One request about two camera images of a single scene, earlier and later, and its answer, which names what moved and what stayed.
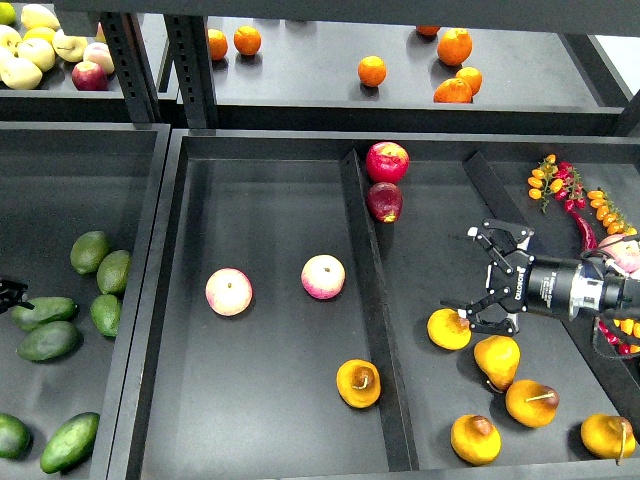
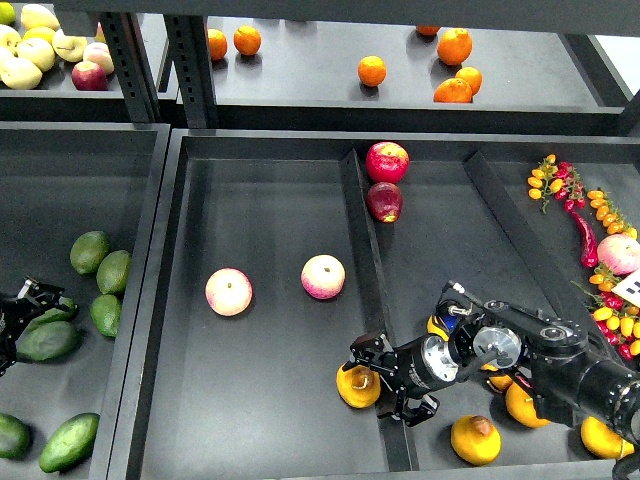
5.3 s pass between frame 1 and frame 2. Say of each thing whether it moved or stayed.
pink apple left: stayed
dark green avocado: stayed
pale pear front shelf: stayed
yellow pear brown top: stayed
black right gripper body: moved
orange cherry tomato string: stayed
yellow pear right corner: stayed
